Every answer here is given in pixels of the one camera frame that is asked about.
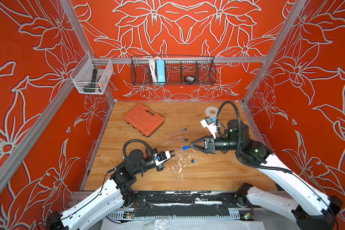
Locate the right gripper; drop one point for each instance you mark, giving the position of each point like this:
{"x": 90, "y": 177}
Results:
{"x": 210, "y": 145}

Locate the white foam tape roll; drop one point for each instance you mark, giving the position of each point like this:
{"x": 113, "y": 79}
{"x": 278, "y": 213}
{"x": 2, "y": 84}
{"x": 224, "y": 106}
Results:
{"x": 211, "y": 111}

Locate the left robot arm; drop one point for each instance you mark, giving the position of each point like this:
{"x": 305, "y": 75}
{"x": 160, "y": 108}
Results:
{"x": 113, "y": 194}

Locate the orange plastic tool case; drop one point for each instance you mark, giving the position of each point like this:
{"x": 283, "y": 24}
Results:
{"x": 143, "y": 119}

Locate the black wire basket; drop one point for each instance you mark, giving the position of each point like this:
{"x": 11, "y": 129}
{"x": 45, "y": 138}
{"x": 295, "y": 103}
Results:
{"x": 143, "y": 70}

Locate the light blue box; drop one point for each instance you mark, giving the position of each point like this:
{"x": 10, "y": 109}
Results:
{"x": 161, "y": 78}

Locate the dark green tool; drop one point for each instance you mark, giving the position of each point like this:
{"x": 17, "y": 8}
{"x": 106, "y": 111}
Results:
{"x": 91, "y": 87}

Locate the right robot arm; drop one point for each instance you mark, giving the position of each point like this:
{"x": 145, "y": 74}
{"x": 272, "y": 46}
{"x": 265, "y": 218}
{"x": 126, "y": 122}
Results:
{"x": 308, "y": 207}

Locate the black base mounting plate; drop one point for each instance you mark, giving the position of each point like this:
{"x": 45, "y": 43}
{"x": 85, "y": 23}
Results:
{"x": 189, "y": 204}

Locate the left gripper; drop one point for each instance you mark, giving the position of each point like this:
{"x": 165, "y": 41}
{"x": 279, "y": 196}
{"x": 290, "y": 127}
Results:
{"x": 159, "y": 169}

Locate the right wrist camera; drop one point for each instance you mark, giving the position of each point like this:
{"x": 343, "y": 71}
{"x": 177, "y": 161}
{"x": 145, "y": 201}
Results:
{"x": 210, "y": 124}

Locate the clear acrylic wall box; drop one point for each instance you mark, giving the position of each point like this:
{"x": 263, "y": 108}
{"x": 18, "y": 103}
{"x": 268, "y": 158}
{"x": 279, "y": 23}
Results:
{"x": 82, "y": 74}

